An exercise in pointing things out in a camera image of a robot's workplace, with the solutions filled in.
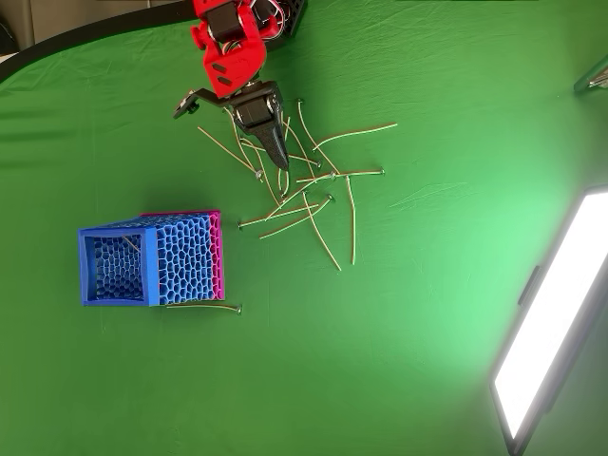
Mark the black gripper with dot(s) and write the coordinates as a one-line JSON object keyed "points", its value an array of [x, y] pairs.
{"points": [[254, 112]]}

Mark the single stick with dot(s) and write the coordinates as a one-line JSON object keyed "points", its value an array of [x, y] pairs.
{"points": [[239, 309]]}

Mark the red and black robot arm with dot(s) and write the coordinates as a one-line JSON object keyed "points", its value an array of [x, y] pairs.
{"points": [[233, 62]]}

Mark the blue magenta lattice basket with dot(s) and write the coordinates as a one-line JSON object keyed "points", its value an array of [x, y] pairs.
{"points": [[149, 266]]}

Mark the green cloth with black rim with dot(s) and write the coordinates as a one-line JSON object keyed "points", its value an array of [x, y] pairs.
{"points": [[332, 356]]}

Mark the dark grey chair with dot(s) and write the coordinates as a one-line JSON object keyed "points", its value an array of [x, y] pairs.
{"points": [[5, 35]]}

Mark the white LED light panel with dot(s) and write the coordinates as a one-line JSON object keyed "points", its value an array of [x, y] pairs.
{"points": [[546, 309]]}

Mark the chrome metal stand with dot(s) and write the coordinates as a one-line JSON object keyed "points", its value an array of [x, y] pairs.
{"points": [[591, 78]]}

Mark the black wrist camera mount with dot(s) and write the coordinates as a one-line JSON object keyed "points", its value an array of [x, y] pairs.
{"points": [[187, 102]]}

